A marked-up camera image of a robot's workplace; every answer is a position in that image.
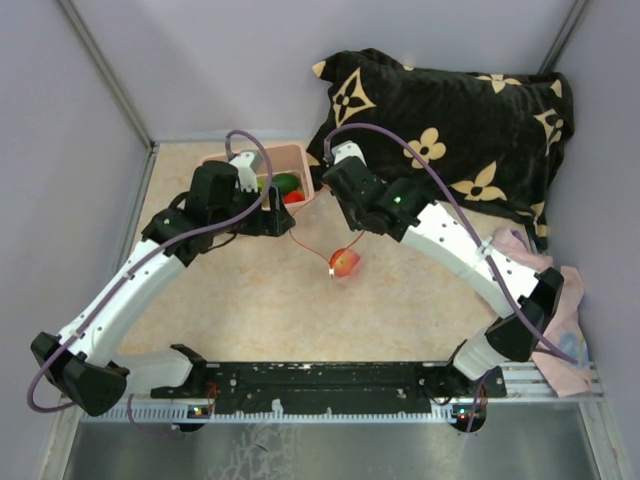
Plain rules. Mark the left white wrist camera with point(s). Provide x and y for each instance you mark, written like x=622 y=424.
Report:
x=247 y=163

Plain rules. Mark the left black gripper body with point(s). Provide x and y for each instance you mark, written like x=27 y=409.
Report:
x=265 y=222

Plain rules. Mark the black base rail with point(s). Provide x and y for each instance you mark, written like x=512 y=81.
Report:
x=318 y=388

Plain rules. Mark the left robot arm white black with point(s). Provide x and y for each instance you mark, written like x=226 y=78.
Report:
x=81 y=361

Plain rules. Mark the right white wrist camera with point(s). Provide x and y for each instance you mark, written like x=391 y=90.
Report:
x=343 y=151

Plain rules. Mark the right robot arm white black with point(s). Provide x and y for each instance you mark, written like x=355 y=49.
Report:
x=523 y=299

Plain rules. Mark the clear zip top bag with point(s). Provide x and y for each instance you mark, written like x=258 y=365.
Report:
x=316 y=233

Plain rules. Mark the black floral blanket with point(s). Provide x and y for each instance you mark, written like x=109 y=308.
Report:
x=496 y=140

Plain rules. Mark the dark green avocado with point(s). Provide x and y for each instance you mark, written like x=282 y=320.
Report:
x=286 y=182

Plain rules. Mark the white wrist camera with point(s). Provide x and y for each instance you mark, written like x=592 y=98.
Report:
x=343 y=151
x=247 y=163

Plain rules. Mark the pink cloth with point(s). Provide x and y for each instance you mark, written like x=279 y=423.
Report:
x=564 y=330

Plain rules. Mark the red apple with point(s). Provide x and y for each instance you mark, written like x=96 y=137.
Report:
x=343 y=263

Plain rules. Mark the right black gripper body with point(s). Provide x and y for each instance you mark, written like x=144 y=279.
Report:
x=355 y=216

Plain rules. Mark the pink plastic bin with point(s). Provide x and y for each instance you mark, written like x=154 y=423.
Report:
x=285 y=157

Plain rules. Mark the red mango fruit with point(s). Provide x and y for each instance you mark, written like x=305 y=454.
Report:
x=294 y=197

